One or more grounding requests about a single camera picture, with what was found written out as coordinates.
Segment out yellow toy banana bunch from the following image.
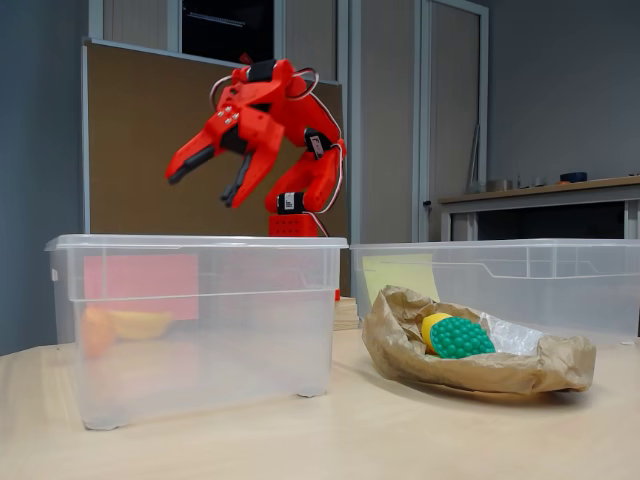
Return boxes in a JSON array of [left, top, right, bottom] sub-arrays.
[[107, 309, 175, 341]]

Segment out orange toy fruit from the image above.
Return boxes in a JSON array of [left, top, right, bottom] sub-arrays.
[[79, 305, 117, 359]]

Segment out yellow toy lemon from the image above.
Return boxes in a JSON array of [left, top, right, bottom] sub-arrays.
[[421, 312, 454, 355]]

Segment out dark green bumpy toy vegetable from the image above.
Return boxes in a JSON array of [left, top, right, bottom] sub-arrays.
[[429, 316, 496, 360]]

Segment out clear plastic bin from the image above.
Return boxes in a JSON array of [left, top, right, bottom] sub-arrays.
[[43, 233, 350, 431], [348, 237, 640, 346]]

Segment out brown cork board partition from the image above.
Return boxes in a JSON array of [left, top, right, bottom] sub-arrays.
[[81, 38, 346, 236]]

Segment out pink paper note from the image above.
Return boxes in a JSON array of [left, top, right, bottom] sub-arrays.
[[82, 253, 201, 321]]

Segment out wooden base block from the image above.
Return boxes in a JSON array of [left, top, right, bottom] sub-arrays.
[[333, 296, 362, 332]]

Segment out yellow paper note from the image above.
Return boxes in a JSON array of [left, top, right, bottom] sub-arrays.
[[361, 253, 441, 305]]

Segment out leaning metal strips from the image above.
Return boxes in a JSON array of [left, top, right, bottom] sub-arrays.
[[467, 123, 482, 195]]

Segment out crumpled brown paper bag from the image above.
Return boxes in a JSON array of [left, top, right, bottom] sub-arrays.
[[360, 285, 598, 396]]

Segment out wooden top counter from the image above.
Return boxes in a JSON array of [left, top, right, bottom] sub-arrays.
[[438, 174, 640, 242]]

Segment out wrist servo cable loop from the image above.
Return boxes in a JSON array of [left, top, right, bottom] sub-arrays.
[[291, 67, 322, 101]]

